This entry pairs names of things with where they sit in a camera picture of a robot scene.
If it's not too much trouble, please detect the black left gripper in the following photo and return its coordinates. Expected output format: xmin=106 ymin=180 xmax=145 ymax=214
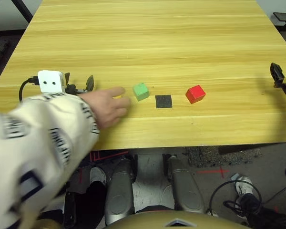
xmin=64 ymin=72 xmax=95 ymax=95

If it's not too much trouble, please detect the green block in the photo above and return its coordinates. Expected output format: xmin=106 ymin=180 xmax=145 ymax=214
xmin=132 ymin=82 xmax=150 ymax=102

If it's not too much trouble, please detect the red block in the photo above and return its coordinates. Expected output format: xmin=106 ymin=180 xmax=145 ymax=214
xmin=185 ymin=84 xmax=206 ymax=104

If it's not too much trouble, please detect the forearm in cream printed sleeve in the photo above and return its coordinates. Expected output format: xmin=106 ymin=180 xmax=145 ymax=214
xmin=0 ymin=92 xmax=101 ymax=229

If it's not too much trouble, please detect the bare person hand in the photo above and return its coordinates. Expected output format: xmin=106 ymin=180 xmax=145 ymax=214
xmin=79 ymin=86 xmax=132 ymax=131

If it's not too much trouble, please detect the black square marker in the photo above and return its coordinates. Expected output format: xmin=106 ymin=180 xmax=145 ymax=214
xmin=155 ymin=94 xmax=173 ymax=109

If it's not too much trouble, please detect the black diagonal bar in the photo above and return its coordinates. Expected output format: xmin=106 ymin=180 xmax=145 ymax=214
xmin=0 ymin=0 xmax=34 ymax=24

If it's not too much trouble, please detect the white sneaker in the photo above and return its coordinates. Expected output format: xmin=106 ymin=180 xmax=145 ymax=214
xmin=235 ymin=176 xmax=254 ymax=197
xmin=89 ymin=166 xmax=107 ymax=186

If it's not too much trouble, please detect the black speckled rubber mat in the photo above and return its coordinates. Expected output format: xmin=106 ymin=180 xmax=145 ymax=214
xmin=185 ymin=145 xmax=262 ymax=168

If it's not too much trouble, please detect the grey left robot leg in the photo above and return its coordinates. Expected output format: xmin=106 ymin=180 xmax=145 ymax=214
xmin=104 ymin=156 xmax=135 ymax=226

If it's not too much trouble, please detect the grey robot leg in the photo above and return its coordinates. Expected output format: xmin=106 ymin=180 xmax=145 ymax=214
xmin=104 ymin=156 xmax=135 ymax=226
xmin=167 ymin=156 xmax=205 ymax=213

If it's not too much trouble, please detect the dark trouser leg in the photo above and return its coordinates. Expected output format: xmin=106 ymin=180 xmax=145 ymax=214
xmin=238 ymin=194 xmax=286 ymax=229
xmin=74 ymin=182 xmax=107 ymax=229

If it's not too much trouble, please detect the grey right robot leg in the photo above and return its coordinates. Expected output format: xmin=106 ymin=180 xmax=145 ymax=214
xmin=167 ymin=156 xmax=205 ymax=213

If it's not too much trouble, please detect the gold robot torso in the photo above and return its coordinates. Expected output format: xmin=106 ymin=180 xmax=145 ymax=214
xmin=106 ymin=210 xmax=251 ymax=229

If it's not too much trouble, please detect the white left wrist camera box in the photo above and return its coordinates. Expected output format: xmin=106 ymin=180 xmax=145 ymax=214
xmin=37 ymin=70 xmax=67 ymax=94

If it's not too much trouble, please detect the black floor cable bundle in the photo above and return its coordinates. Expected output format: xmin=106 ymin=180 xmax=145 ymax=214
xmin=209 ymin=178 xmax=286 ymax=224

